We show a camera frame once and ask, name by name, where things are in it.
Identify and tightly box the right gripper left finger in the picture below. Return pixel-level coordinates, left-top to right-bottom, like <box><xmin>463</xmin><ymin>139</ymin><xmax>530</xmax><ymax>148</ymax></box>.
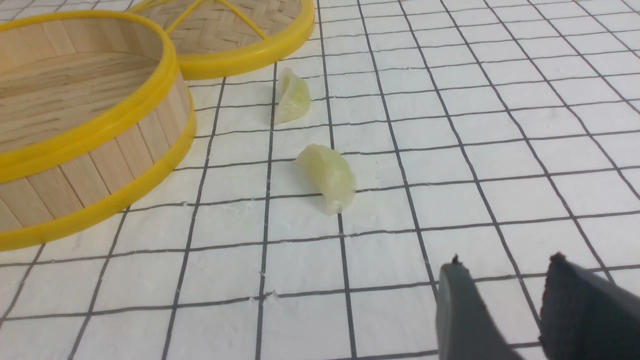
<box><xmin>435</xmin><ymin>255</ymin><xmax>521</xmax><ymax>360</ymax></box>

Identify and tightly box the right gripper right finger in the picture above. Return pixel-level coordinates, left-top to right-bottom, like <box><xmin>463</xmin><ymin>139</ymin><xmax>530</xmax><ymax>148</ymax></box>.
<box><xmin>539</xmin><ymin>253</ymin><xmax>640</xmax><ymax>360</ymax></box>

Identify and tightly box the pale green dumpling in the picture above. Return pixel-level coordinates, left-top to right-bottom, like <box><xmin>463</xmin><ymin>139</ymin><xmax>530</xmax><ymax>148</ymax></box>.
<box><xmin>274</xmin><ymin>67</ymin><xmax>311</xmax><ymax>126</ymax></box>
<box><xmin>295</xmin><ymin>143</ymin><xmax>357</xmax><ymax>215</ymax></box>

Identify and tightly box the woven bamboo steamer lid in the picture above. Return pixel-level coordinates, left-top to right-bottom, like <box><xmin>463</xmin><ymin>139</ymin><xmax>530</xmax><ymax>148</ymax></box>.
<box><xmin>129</xmin><ymin>0</ymin><xmax>316</xmax><ymax>81</ymax></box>

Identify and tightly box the bamboo steamer tray yellow rim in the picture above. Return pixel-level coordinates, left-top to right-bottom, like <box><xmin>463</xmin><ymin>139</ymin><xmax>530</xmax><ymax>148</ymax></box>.
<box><xmin>0</xmin><ymin>10</ymin><xmax>197</xmax><ymax>251</ymax></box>

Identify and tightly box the white grid tablecloth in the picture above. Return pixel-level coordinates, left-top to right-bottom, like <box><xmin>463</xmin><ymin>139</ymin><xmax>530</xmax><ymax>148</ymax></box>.
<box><xmin>1</xmin><ymin>0</ymin><xmax>640</xmax><ymax>360</ymax></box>

